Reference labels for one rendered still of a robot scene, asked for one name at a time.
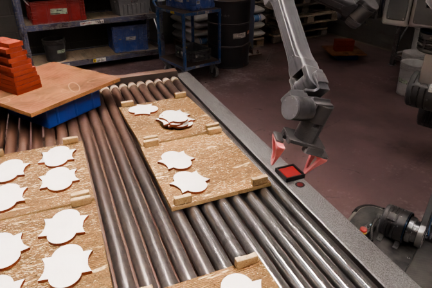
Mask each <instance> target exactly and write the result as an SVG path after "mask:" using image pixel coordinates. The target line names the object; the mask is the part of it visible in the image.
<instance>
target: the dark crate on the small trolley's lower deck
mask: <svg viewBox="0 0 432 288"><path fill-rule="evenodd" d="M186 48H188V49H186V60H187V61H189V62H191V63H194V62H200V61H204V60H209V59H211V58H210V57H211V55H210V50H211V48H209V47H207V46H203V45H201V44H198V43H196V42H189V43H186ZM175 55H176V56H177V57H179V58H182V59H183V44H178V45H175Z"/></svg>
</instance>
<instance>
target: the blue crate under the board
mask: <svg viewBox="0 0 432 288"><path fill-rule="evenodd" d="M99 106H101V103H100V94H99V90H97V91H95V92H93V93H90V94H87V95H85V96H83V97H80V98H77V99H76V100H73V101H71V102H68V103H65V104H63V105H61V106H58V107H56V108H54V109H51V110H49V111H46V112H44V113H41V114H39V115H36V116H34V117H32V118H31V117H29V116H26V115H23V114H20V113H18V112H15V111H11V110H9V109H8V114H11V115H13V116H16V117H19V118H22V119H24V120H27V121H29V122H32V123H36V124H38V125H41V126H43V127H46V128H49V129H51V128H53V127H55V126H57V125H60V124H61V123H64V122H66V121H68V120H70V119H73V118H75V117H77V116H80V115H81V114H84V113H86V112H88V111H90V110H93V109H95V108H97V107H99Z"/></svg>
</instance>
